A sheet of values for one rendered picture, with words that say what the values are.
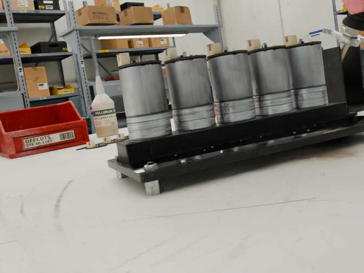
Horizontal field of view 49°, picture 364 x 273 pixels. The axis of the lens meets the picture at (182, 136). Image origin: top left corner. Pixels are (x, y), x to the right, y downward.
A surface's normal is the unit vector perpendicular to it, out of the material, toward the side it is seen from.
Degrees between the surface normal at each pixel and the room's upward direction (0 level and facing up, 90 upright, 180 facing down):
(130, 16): 89
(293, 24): 90
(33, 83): 89
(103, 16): 90
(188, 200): 0
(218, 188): 0
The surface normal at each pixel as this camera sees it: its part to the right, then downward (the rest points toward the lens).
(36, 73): 0.53, 0.03
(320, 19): -0.77, 0.18
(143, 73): 0.25, 0.06
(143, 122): -0.09, 0.11
